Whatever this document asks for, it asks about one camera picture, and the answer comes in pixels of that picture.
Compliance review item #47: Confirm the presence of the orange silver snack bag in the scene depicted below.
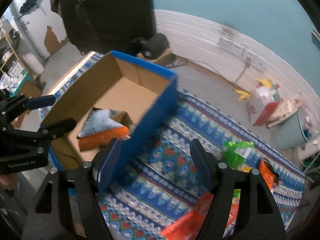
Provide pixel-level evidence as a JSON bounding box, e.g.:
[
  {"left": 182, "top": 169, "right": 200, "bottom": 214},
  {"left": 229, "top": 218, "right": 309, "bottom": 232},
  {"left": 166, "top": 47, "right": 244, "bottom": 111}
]
[{"left": 76, "top": 107, "right": 133, "bottom": 152}]

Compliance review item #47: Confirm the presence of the red fries snack bag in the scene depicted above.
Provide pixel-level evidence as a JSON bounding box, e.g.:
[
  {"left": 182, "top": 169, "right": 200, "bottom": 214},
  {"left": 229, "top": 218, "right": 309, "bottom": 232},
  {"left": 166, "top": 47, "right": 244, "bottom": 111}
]
[{"left": 161, "top": 189, "right": 241, "bottom": 240}]

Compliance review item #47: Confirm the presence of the green snack bag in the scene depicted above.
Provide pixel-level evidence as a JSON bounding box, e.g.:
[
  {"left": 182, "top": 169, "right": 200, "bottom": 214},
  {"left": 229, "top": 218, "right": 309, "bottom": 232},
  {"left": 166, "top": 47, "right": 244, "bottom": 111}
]
[{"left": 221, "top": 141, "right": 254, "bottom": 170}]

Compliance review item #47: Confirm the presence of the patterned blue cloth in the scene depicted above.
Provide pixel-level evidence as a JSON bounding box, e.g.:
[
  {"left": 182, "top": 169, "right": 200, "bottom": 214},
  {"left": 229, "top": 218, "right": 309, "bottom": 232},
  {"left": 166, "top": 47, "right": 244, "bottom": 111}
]
[{"left": 52, "top": 53, "right": 305, "bottom": 239}]

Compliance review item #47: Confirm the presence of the blue cardboard box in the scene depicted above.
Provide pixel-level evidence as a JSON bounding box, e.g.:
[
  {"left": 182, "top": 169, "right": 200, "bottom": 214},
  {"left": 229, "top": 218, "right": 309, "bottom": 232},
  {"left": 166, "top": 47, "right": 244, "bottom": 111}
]
[{"left": 41, "top": 51, "right": 178, "bottom": 185}]

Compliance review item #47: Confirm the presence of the orange black snack bag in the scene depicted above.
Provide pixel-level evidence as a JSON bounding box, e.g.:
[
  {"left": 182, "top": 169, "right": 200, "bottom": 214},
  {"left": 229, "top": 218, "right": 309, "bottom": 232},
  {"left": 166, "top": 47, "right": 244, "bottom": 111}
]
[{"left": 258, "top": 158, "right": 281, "bottom": 192}]

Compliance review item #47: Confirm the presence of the banana peel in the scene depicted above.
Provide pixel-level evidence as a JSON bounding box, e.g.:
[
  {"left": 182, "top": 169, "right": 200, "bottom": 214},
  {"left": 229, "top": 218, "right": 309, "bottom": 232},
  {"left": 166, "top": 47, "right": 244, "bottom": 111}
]
[{"left": 233, "top": 88, "right": 251, "bottom": 101}]

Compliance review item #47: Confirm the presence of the red white paper bag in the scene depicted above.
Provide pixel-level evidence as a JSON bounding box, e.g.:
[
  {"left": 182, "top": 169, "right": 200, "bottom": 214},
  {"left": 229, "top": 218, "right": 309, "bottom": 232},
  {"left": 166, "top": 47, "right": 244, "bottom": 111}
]
[{"left": 246, "top": 78, "right": 282, "bottom": 126}]

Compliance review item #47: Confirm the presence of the light blue trash bin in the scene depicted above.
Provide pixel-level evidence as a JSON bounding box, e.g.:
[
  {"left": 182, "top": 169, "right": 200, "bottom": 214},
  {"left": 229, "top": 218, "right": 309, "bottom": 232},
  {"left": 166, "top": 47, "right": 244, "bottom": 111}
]
[{"left": 274, "top": 111, "right": 312, "bottom": 150}]

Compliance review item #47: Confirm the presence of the white carton box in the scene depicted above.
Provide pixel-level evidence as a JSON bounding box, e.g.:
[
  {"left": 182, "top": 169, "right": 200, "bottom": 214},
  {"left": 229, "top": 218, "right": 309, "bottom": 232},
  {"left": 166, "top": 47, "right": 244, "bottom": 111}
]
[{"left": 266, "top": 97, "right": 301, "bottom": 128}]

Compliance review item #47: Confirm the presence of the black cabinet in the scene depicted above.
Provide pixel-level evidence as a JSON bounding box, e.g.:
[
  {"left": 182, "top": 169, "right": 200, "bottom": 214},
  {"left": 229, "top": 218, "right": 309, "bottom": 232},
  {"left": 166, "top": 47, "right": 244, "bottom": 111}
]
[{"left": 50, "top": 0, "right": 156, "bottom": 54}]

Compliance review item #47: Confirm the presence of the black spotlight lamp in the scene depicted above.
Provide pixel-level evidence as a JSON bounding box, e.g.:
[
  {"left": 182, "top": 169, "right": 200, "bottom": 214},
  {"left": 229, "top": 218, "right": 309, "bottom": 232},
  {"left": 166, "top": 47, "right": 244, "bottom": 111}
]
[{"left": 131, "top": 33, "right": 169, "bottom": 60}]

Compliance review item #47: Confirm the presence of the grey plug and cable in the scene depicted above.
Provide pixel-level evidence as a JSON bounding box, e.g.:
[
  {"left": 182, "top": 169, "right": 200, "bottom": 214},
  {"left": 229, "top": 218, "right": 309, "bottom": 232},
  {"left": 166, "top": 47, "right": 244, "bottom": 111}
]
[{"left": 235, "top": 57, "right": 252, "bottom": 84}]

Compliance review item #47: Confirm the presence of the white wall socket strip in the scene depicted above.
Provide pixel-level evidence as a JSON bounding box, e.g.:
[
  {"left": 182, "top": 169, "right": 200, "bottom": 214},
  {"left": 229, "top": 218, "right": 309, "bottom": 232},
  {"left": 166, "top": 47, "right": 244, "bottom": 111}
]
[{"left": 218, "top": 37, "right": 268, "bottom": 71}]

